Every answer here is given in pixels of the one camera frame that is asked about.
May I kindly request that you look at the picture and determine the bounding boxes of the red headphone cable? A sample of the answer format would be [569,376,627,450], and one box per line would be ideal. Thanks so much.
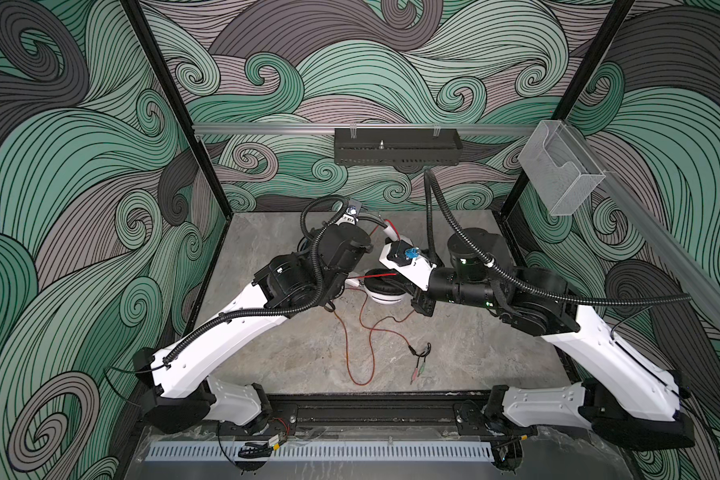
[333,218,421,386]

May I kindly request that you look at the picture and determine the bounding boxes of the white black headphones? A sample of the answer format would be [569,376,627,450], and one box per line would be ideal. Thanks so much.
[347,215,415,306]

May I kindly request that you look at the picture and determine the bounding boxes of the black headphone cable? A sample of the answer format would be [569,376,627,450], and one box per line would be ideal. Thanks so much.
[407,341,433,385]

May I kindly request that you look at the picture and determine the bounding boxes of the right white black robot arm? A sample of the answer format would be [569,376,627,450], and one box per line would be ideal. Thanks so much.
[380,171,695,452]

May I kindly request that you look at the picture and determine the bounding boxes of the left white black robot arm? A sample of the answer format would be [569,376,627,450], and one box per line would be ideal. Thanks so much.
[133,195,372,434]

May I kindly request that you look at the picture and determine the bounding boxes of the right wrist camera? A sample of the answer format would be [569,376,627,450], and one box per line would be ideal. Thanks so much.
[379,237,436,291]

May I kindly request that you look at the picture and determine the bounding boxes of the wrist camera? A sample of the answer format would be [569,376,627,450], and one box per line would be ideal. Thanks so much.
[379,237,436,291]
[336,202,362,225]

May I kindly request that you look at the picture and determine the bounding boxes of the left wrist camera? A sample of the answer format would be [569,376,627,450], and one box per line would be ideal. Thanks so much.
[336,202,362,225]

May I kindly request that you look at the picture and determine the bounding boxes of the black perforated wall tray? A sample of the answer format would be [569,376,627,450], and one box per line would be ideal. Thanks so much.
[333,127,464,173]

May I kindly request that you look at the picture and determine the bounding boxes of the aluminium rail back wall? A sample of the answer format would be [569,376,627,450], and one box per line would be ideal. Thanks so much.
[193,122,536,137]

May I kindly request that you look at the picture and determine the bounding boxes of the aluminium rail wall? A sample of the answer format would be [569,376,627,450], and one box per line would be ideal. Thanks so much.
[577,125,720,331]
[193,122,536,137]

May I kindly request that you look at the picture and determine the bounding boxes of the clear plastic wall bin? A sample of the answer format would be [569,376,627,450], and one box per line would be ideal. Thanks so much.
[518,120,605,217]

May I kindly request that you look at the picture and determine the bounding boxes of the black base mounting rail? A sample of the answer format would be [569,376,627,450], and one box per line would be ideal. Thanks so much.
[137,392,613,436]

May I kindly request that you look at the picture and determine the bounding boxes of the white slotted cable duct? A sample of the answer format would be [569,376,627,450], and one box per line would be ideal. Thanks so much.
[145,440,494,463]

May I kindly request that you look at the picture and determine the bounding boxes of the aluminium rail right wall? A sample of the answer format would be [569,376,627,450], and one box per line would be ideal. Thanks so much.
[577,125,720,331]

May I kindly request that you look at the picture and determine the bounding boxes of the black frame post left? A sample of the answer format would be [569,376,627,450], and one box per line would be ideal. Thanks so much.
[120,0,233,221]

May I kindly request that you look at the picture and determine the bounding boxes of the black frame post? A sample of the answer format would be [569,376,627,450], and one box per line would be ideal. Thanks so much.
[495,0,634,221]
[120,0,233,221]

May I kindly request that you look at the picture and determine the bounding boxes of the black frame post right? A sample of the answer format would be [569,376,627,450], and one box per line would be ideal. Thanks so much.
[495,0,634,221]

